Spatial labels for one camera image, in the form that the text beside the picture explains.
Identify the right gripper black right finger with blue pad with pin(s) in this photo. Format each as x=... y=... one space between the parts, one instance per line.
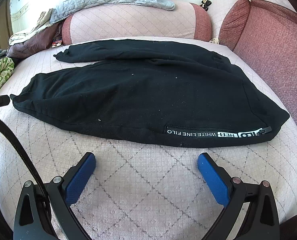
x=261 y=219

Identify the dark maroon garment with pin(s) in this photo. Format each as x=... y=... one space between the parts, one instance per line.
x=41 y=41

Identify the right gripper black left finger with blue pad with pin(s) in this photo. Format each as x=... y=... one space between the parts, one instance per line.
x=33 y=218

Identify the red patterned small item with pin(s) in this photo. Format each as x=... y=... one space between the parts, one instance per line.
x=57 y=42

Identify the pink quilted bolster pillow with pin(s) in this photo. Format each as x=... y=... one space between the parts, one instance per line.
x=187 y=20

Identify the red upholstered headboard cushion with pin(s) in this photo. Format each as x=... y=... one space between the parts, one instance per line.
x=263 y=33

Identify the black sweatpants white lettering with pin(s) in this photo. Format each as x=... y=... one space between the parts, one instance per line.
x=163 y=93

